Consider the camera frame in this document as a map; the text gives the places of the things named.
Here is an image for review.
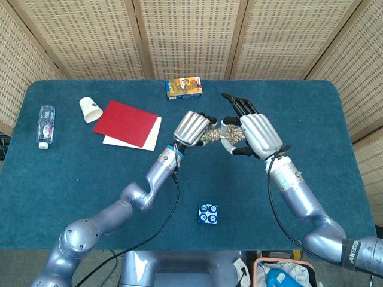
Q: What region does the silver robot torso base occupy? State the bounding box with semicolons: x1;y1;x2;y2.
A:
118;250;241;287

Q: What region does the woven bamboo screen panel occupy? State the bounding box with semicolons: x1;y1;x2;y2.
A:
133;0;250;81
7;0;148;81
304;0;383;219
229;0;369;81
0;0;62;164

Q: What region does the beige braided rope bundle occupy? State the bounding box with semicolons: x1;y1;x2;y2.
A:
199;123;244;144

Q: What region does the white paper sheet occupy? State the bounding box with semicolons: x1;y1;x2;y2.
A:
102;116;162;152

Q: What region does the blue toy building block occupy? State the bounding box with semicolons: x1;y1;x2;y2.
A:
196;203;218;225

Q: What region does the white power strip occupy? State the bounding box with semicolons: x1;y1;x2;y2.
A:
233;258;251;283

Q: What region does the red notebook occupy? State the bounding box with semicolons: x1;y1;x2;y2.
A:
92;100;159;148

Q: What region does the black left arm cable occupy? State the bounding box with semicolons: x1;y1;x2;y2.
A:
74;174;181;287

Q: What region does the blue spray bottle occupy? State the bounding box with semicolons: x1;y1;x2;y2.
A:
259;261;290;287

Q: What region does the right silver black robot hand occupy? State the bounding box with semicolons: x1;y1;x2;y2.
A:
220;92;291;160

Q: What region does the colourful printed carton box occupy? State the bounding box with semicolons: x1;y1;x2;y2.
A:
165;77;203;101

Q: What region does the white paper cup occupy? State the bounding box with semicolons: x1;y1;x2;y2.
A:
79;97;104;124

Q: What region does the white cloth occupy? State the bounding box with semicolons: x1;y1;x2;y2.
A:
281;262;311;287

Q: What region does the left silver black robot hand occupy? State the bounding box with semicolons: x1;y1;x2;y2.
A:
173;110;219;149

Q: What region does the clear plastic water bottle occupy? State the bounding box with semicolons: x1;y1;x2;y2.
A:
36;105;56;150

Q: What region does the black device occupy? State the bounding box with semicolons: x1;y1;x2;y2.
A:
0;133;11;160

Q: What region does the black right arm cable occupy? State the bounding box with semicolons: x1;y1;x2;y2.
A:
267;149;345;264

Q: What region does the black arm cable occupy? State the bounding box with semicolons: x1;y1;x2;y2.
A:
267;149;345;264
74;174;181;287

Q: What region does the pink plastic basket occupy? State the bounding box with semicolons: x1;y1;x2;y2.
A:
253;257;318;287

